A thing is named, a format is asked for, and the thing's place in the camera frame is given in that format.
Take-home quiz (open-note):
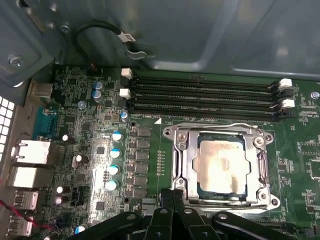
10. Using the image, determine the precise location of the blue serial port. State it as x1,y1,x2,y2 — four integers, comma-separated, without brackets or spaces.
33,106,55,140

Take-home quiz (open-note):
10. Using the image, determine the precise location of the open PC case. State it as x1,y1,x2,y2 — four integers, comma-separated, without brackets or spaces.
0,0,320,191

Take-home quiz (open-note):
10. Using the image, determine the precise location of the CPU socket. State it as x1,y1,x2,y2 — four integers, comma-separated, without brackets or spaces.
161,121,281,210

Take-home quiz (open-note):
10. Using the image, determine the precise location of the black RAM slot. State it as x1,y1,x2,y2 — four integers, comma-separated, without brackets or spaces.
247,216,301,231
119,87,295,109
121,67,293,90
122,99,296,121
124,81,294,99

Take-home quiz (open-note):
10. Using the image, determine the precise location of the metal wire locking lever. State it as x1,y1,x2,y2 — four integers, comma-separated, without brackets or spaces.
183,199,267,210
172,121,262,133

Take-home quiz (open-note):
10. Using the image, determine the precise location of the metal socket cover frame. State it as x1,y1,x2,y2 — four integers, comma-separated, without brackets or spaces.
176,128,266,204

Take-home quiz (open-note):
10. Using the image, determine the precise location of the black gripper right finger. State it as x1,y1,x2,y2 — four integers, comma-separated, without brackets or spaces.
173,190,298,240

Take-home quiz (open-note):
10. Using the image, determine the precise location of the silver-topped CPU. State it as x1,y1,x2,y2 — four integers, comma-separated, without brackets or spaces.
196,131,252,201

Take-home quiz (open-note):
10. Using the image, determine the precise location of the green motherboard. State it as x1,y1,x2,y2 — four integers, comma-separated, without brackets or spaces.
24,63,320,240

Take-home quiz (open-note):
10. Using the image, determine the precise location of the silver USB port block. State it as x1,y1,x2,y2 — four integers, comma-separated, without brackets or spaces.
6,166,55,189

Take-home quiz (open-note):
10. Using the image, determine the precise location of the silver network port block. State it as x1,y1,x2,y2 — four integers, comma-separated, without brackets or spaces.
11,139,51,166

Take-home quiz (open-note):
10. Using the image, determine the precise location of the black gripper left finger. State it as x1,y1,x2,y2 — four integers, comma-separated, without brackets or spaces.
87,189,174,240

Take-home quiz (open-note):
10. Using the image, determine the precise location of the black cable with white label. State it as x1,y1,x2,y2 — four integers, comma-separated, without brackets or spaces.
71,20,138,61

